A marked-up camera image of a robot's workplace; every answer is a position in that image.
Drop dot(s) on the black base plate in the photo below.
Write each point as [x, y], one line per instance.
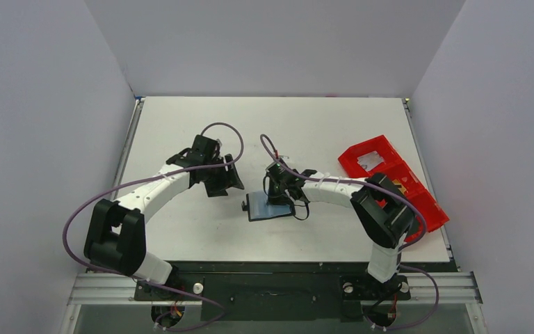
[345, 291]

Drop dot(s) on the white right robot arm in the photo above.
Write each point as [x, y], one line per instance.
[382, 209]

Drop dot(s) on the gold striped credit card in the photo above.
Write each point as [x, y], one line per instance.
[400, 186]

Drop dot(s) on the aluminium frame rail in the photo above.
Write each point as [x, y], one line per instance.
[107, 289]

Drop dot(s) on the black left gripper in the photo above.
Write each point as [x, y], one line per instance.
[219, 188]

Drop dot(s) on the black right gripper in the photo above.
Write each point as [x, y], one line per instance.
[275, 190]

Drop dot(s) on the red plastic bin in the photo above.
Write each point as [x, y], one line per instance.
[395, 168]

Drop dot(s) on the black leather card holder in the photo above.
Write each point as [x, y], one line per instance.
[258, 208]

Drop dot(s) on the silver card in bin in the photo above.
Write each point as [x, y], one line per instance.
[370, 160]

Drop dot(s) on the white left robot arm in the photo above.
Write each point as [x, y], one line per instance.
[116, 238]

